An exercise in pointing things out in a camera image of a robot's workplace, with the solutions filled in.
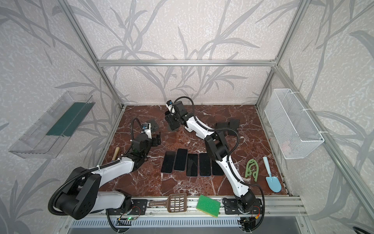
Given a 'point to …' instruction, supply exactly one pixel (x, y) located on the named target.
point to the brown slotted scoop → (177, 203)
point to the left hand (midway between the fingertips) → (154, 132)
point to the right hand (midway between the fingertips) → (169, 114)
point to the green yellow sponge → (208, 205)
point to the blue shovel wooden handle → (116, 153)
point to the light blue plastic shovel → (273, 182)
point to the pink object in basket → (286, 147)
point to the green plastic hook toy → (252, 167)
